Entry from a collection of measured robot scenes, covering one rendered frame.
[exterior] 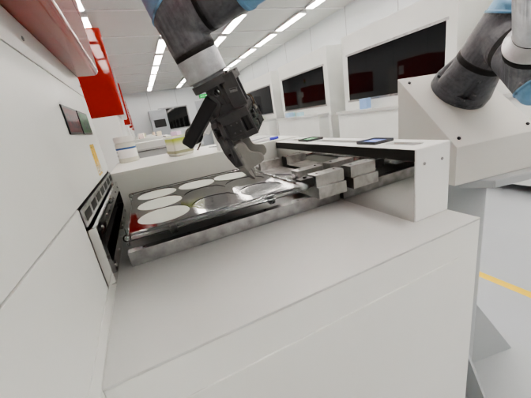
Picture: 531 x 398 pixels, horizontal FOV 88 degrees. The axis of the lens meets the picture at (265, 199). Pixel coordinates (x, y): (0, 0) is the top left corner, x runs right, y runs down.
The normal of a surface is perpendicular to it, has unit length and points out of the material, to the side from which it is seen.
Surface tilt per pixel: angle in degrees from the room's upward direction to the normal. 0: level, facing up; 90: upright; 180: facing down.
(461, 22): 90
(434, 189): 90
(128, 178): 90
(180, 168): 90
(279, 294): 0
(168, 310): 0
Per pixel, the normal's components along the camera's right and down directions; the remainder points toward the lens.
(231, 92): -0.14, 0.57
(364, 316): 0.41, 0.21
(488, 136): 0.06, -0.53
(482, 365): -0.15, -0.94
